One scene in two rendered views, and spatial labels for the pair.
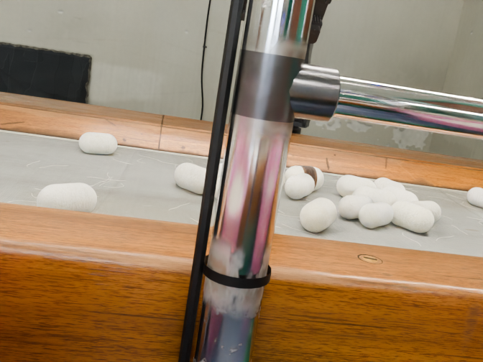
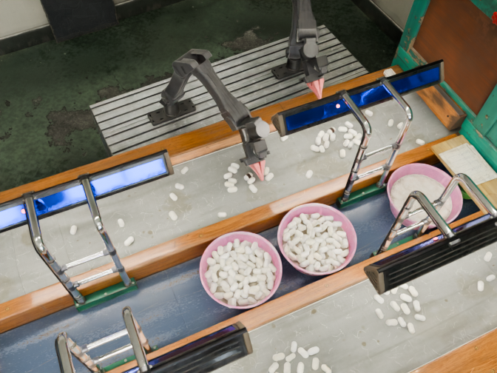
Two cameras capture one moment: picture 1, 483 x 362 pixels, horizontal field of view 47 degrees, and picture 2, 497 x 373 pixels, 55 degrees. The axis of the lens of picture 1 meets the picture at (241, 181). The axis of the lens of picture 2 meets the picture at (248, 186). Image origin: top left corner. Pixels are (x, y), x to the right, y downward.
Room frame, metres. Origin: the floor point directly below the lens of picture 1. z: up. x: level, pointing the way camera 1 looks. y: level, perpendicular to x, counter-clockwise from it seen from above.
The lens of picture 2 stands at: (-0.60, 0.62, 2.20)
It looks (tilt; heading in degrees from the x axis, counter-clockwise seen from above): 57 degrees down; 343
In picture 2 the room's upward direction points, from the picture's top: 2 degrees clockwise
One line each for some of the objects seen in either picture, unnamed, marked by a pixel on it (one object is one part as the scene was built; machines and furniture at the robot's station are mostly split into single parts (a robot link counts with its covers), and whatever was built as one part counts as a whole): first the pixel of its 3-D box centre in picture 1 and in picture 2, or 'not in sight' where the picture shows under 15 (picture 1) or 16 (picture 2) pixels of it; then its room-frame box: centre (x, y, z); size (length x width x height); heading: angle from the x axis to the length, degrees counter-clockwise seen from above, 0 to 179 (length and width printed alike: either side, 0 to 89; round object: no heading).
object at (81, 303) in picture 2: not in sight; (83, 246); (0.14, 0.89, 0.90); 0.20 x 0.19 x 0.45; 99
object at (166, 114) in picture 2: not in sight; (171, 106); (0.81, 0.53, 0.71); 0.20 x 0.07 x 0.08; 103
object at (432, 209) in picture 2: not in sight; (430, 240); (-0.10, -0.13, 0.90); 0.20 x 0.19 x 0.45; 99
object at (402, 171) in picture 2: not in sight; (420, 200); (0.12, -0.27, 0.72); 0.27 x 0.27 x 0.10
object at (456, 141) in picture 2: not in sight; (473, 173); (0.15, -0.48, 0.77); 0.33 x 0.15 x 0.01; 9
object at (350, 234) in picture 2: not in sight; (315, 243); (0.05, 0.17, 0.72); 0.27 x 0.27 x 0.10
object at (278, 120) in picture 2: not in sight; (362, 93); (0.37, -0.06, 1.08); 0.62 x 0.08 x 0.07; 99
